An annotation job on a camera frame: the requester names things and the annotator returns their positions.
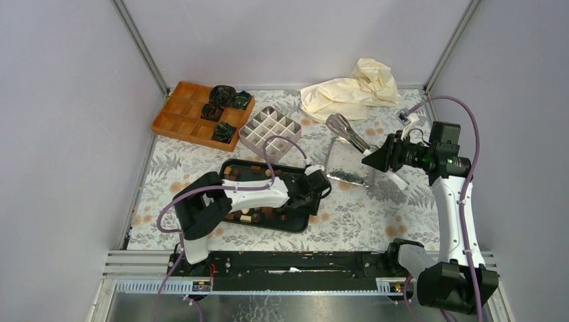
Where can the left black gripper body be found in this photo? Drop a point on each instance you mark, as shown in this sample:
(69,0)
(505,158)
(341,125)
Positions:
(310,206)

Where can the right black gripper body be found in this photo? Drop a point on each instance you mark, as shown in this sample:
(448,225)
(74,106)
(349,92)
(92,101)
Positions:
(403,153)

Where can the black plastic tray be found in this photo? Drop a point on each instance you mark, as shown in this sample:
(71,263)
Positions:
(284,218)

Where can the metal serving tongs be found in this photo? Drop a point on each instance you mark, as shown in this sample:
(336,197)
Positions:
(339,125)

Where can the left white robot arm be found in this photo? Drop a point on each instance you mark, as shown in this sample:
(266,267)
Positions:
(206,202)

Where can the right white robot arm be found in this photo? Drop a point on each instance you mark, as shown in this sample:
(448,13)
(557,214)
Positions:
(458,281)

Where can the silver metal tray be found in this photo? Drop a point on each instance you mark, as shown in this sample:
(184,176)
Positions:
(343,164)

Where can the floral table mat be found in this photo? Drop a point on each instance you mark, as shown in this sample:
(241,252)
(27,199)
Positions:
(351,218)

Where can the cream cloth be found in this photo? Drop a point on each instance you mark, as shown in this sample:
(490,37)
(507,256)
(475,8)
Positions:
(371,84)

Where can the pink grid box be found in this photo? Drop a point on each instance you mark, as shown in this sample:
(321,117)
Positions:
(270,122)

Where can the dark paper cup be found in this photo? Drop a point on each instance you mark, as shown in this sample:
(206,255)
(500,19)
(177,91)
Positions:
(220,95)
(223,132)
(211,112)
(240,100)

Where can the orange compartment box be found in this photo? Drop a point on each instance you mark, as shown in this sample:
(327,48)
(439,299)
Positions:
(180,117)

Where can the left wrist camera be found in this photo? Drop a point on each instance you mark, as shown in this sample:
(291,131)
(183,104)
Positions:
(313,168)

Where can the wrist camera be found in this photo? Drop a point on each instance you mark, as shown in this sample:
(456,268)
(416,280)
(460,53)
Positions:
(313,168)
(408,120)

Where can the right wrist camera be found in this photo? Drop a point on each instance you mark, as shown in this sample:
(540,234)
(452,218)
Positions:
(408,120)

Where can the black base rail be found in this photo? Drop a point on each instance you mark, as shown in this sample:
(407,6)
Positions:
(291,271)

